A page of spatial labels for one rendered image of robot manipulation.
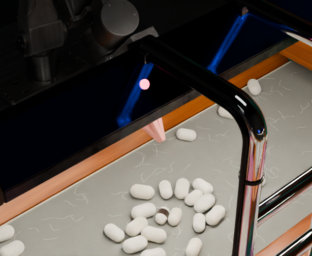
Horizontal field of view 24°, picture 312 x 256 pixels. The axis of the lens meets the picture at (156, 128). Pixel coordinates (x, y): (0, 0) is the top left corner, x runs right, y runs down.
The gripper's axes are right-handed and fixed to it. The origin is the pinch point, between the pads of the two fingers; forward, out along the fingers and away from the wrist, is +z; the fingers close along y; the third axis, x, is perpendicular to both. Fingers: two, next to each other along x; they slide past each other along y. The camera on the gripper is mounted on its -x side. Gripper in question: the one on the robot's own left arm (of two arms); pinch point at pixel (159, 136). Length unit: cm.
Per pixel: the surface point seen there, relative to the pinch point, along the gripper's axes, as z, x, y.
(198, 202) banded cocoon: 11.4, -2.7, -1.6
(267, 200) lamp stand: 12.7, -31.3, -11.1
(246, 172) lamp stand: 8.3, -37.2, -15.7
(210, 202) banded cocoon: 12.4, -3.0, 0.0
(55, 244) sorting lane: 5.9, 4.7, -21.6
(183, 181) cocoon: 7.8, 0.3, -0.2
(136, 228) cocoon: 9.8, -1.0, -11.8
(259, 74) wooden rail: -1.1, 10.1, 32.0
